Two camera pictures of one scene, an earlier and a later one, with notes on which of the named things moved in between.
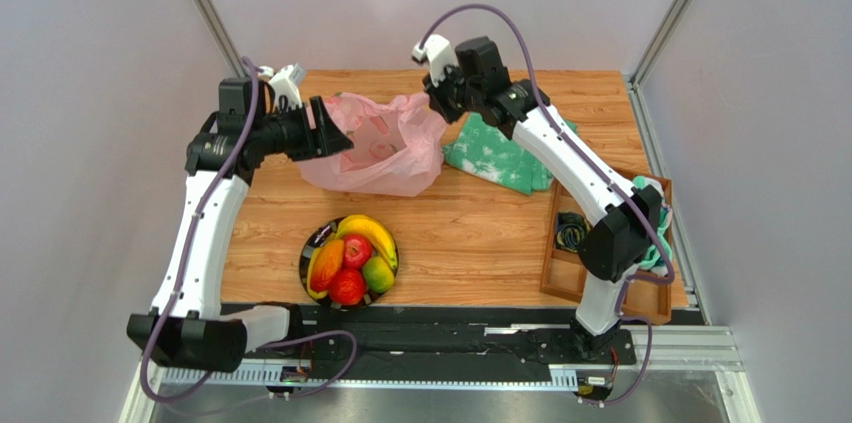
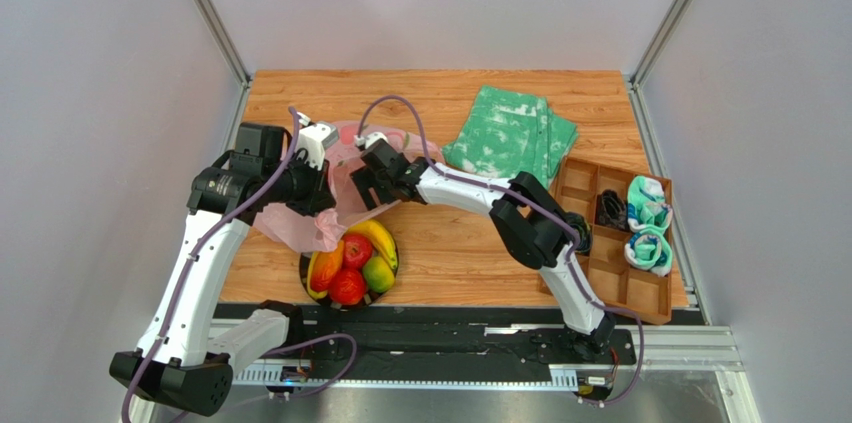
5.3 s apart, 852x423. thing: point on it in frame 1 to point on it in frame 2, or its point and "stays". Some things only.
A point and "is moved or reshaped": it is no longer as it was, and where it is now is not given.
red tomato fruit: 347,287 stays
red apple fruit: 357,250 stays
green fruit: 378,275 stays
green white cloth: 481,148 stays
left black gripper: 325,139 to 319,197
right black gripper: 438,98 to 366,181
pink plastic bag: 396,150 is moved or reshaped
